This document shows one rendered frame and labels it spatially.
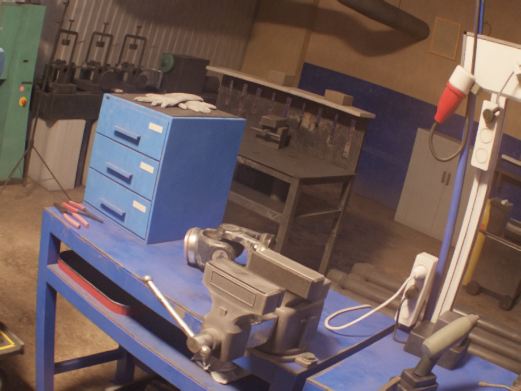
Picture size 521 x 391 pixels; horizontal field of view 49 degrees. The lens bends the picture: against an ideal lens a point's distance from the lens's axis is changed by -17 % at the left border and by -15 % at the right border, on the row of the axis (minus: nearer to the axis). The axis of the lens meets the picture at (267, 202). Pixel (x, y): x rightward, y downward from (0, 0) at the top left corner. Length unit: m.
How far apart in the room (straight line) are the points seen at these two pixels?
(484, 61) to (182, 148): 0.95
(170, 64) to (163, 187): 3.93
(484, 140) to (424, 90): 5.36
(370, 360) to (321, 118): 2.72
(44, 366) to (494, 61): 1.88
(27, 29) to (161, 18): 2.58
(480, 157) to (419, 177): 4.90
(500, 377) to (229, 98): 3.34
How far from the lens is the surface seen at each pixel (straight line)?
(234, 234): 1.82
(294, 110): 4.26
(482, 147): 1.68
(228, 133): 2.08
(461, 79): 1.68
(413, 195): 6.60
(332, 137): 4.09
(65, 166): 5.11
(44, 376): 2.39
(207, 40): 7.63
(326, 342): 1.64
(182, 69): 5.83
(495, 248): 5.09
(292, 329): 1.46
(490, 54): 1.74
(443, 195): 6.46
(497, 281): 5.12
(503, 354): 3.61
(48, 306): 2.23
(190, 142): 1.96
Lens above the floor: 1.56
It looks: 15 degrees down
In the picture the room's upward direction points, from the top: 14 degrees clockwise
